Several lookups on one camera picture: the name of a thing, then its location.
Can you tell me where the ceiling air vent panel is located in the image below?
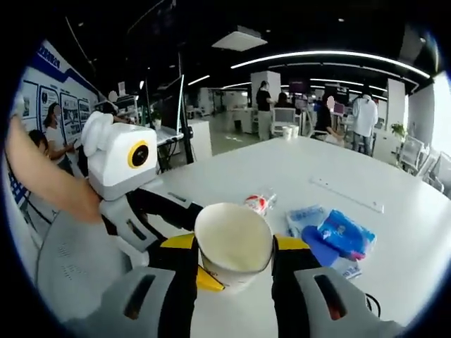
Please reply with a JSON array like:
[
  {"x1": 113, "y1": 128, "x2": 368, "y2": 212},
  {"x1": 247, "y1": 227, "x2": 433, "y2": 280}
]
[{"x1": 211, "y1": 25, "x2": 268, "y2": 52}]

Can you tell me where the printed paper cup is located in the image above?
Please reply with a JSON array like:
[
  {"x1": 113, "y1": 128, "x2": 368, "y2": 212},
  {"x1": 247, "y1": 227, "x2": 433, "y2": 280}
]
[{"x1": 193, "y1": 202, "x2": 275, "y2": 295}]

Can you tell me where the blue white wall poster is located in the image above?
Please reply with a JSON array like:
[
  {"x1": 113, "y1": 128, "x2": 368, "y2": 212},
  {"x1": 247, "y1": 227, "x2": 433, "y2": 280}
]
[{"x1": 8, "y1": 38, "x2": 104, "y2": 149}]

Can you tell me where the black screen on stand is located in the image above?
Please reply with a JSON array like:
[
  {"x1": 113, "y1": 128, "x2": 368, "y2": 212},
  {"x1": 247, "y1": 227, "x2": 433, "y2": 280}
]
[{"x1": 177, "y1": 52, "x2": 195, "y2": 165}]

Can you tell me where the potted green plant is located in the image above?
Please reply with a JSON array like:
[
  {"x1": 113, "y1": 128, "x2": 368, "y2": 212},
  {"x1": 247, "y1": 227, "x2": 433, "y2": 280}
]
[{"x1": 390, "y1": 122, "x2": 409, "y2": 142}]

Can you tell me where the white desk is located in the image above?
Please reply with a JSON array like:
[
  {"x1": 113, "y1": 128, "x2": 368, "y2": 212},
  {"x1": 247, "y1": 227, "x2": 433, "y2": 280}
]
[{"x1": 154, "y1": 125, "x2": 185, "y2": 146}]

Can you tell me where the clear plastic bottle red label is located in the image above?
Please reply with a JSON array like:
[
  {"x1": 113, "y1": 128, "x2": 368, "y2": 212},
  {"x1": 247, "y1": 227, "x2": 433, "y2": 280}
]
[{"x1": 244, "y1": 188, "x2": 278, "y2": 216}]

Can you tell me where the white cabinet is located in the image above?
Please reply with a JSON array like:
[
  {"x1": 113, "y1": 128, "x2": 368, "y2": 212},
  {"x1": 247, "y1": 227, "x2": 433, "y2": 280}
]
[{"x1": 186, "y1": 119, "x2": 213, "y2": 158}]

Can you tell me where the blue rounded object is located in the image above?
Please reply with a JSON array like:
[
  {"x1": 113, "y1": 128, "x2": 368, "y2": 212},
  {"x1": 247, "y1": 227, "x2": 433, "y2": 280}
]
[{"x1": 301, "y1": 225, "x2": 340, "y2": 268}]

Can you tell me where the white table cable strip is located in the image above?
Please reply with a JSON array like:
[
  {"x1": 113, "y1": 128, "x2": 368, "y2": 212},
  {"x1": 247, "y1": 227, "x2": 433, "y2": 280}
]
[{"x1": 309, "y1": 176, "x2": 385, "y2": 215}]

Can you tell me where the white mesh office chair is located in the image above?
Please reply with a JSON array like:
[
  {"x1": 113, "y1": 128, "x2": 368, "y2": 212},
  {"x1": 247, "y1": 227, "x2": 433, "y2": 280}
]
[
  {"x1": 422, "y1": 151, "x2": 451, "y2": 193},
  {"x1": 400, "y1": 135, "x2": 433, "y2": 175},
  {"x1": 273, "y1": 107, "x2": 297, "y2": 137}
]

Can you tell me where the grey chair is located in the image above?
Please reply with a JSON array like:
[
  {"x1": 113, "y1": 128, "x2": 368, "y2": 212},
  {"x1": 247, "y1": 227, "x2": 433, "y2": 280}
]
[{"x1": 35, "y1": 210, "x2": 151, "y2": 325}]

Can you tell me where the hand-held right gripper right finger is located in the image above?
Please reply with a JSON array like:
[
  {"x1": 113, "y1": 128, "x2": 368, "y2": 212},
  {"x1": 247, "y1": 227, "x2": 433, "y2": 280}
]
[{"x1": 271, "y1": 234, "x2": 406, "y2": 338}]

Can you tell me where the thin monitor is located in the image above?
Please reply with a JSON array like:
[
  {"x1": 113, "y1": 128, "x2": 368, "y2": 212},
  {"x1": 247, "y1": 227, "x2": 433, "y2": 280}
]
[{"x1": 154, "y1": 74, "x2": 186, "y2": 132}]

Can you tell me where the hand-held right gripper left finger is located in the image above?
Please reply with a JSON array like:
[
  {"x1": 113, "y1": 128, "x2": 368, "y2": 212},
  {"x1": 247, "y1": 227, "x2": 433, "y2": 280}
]
[{"x1": 63, "y1": 232, "x2": 200, "y2": 338}]

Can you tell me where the black cable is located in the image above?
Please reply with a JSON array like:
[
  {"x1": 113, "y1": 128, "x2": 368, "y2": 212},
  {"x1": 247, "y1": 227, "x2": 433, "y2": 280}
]
[{"x1": 364, "y1": 291, "x2": 384, "y2": 320}]

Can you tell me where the blue white plastic bag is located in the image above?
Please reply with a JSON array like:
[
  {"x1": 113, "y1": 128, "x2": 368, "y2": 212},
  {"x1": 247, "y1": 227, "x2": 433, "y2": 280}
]
[{"x1": 284, "y1": 205, "x2": 378, "y2": 280}]

